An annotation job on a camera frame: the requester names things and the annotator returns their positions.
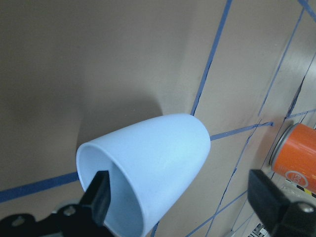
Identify light blue plastic cup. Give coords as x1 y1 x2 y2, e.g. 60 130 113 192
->
76 114 211 237

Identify orange can with silver lid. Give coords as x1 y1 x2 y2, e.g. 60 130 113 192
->
269 123 316 193

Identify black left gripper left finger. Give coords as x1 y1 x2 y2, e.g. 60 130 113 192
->
79 170 110 226

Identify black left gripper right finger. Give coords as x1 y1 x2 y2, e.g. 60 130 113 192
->
248 169 291 232

